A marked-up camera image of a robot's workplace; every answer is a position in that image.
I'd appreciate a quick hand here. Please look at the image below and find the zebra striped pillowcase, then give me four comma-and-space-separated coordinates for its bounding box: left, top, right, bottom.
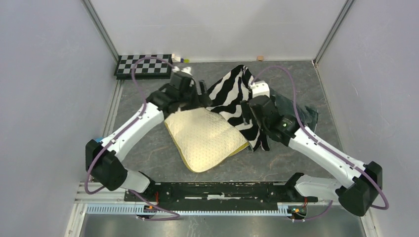
207, 64, 318, 151

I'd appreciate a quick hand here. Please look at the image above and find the light blue cable comb strip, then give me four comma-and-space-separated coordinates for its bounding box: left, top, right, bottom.
86, 204, 291, 217

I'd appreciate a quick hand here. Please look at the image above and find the small cream toy block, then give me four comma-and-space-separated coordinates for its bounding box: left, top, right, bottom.
171, 54, 190, 63

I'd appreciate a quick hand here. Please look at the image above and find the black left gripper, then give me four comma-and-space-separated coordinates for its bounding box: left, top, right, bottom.
178, 80, 212, 112

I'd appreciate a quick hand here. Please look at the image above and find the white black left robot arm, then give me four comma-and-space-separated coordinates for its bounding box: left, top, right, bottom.
85, 71, 212, 201

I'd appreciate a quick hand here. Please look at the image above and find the white pillow with yellow edge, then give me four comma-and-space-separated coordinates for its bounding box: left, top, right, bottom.
164, 108, 249, 173

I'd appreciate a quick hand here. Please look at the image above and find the black white checkerboard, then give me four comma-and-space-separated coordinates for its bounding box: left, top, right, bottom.
114, 54, 172, 79

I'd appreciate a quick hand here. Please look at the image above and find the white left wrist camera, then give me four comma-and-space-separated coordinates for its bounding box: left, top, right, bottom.
172, 66, 192, 75

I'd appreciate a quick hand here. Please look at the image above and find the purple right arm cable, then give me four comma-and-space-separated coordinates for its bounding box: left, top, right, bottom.
252, 65, 390, 223

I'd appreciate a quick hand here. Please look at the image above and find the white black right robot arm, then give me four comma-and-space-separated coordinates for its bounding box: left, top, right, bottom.
240, 96, 384, 216

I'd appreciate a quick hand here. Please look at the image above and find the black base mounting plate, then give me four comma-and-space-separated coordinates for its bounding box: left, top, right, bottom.
141, 182, 305, 211

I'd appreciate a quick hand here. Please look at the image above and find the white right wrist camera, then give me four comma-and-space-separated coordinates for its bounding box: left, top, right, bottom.
250, 81, 270, 98

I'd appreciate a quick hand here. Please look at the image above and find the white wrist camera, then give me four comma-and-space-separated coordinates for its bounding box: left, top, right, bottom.
250, 81, 270, 98
172, 66, 192, 75

